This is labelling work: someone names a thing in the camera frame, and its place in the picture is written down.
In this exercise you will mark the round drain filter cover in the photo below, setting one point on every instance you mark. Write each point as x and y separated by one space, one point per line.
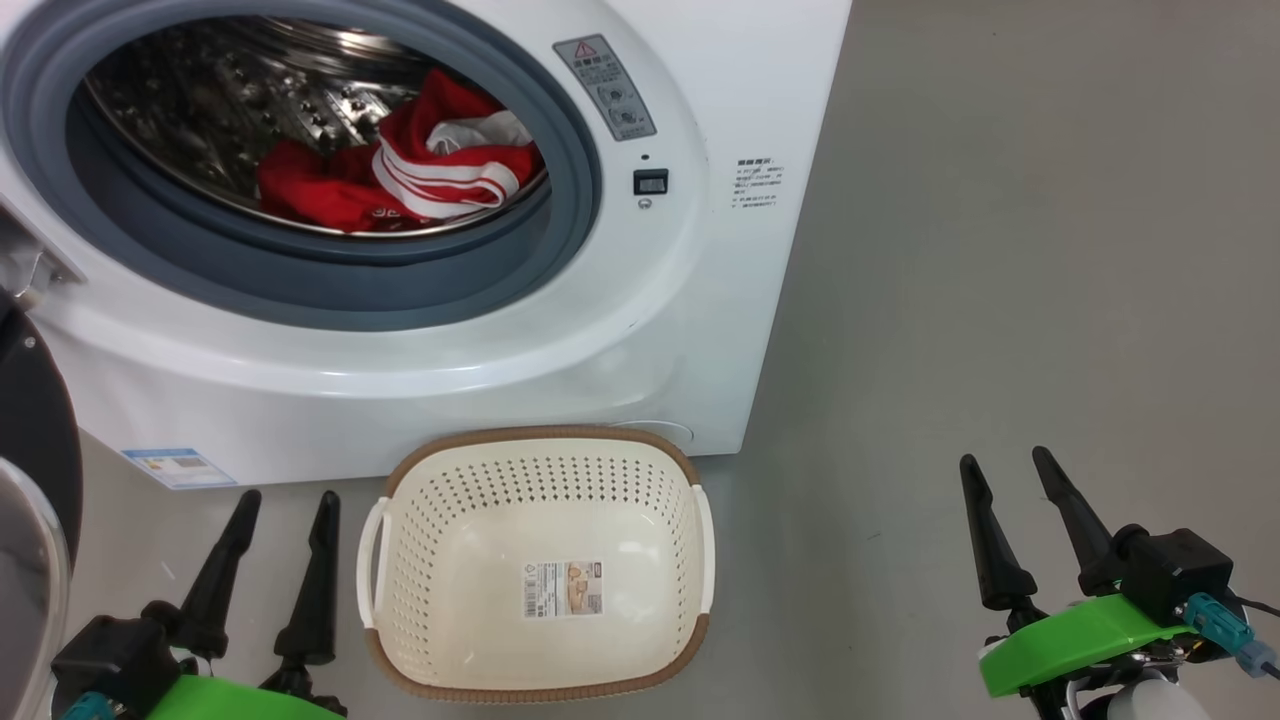
665 433

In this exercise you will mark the stainless steel washer drum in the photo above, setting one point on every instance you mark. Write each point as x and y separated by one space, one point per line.
200 110

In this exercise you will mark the metal door hinge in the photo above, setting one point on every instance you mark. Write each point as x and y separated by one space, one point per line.
40 265

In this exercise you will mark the cream perforated laundry basket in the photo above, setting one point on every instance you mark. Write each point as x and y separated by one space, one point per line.
540 520

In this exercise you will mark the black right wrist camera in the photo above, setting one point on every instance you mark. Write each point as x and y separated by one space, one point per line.
1175 575

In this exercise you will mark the red white basketball jersey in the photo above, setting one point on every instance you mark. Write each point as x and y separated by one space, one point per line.
330 190

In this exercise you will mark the printed instruction label sticker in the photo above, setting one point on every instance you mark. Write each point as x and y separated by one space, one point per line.
563 588

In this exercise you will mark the black door lock latch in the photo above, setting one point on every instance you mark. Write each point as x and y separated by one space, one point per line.
650 183

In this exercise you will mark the white front-load washing machine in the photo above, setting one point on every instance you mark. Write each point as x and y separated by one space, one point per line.
720 330

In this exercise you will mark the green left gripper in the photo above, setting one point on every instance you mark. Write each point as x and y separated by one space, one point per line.
230 702

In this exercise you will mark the black round glass washer door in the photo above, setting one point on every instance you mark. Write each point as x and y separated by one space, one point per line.
30 480

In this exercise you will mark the grey warning label sticker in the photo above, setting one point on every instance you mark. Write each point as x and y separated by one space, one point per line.
608 90

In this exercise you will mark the blue energy label sticker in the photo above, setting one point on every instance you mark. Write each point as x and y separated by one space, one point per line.
180 468

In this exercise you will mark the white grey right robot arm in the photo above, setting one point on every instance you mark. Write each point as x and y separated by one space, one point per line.
1155 702

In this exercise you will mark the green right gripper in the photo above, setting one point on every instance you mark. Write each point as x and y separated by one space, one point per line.
1070 635

